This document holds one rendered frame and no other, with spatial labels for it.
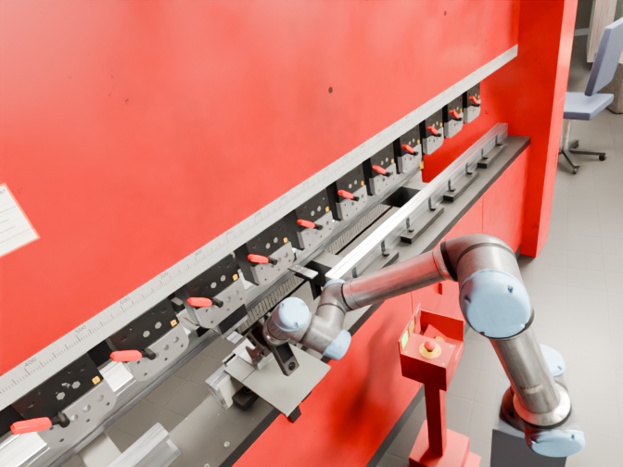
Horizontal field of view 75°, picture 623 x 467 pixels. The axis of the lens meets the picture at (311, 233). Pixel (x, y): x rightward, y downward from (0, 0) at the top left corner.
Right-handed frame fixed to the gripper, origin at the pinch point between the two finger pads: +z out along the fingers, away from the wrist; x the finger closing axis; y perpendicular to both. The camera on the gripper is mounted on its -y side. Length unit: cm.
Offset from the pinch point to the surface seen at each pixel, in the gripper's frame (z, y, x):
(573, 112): 39, -22, -352
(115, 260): -33, 35, 22
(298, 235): -13.4, 20.2, -28.9
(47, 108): -57, 56, 20
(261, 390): -4.7, -6.7, 8.3
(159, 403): 153, 24, 15
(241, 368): 2.5, 1.7, 6.7
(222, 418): 13.2, -5.0, 17.4
